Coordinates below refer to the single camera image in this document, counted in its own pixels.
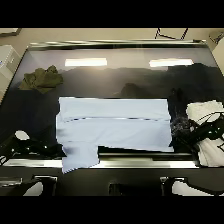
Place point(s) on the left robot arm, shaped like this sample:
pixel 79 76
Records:
pixel 31 146

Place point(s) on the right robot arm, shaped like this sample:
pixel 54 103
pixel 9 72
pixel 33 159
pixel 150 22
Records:
pixel 208 128

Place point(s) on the light blue garment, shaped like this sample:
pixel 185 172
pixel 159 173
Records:
pixel 113 128

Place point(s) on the dark patterned garment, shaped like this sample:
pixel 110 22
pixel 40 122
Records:
pixel 181 128

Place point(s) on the olive green garment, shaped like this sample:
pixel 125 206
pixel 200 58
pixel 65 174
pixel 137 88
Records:
pixel 41 80

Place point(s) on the silver frame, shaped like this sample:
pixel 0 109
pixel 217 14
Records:
pixel 133 163

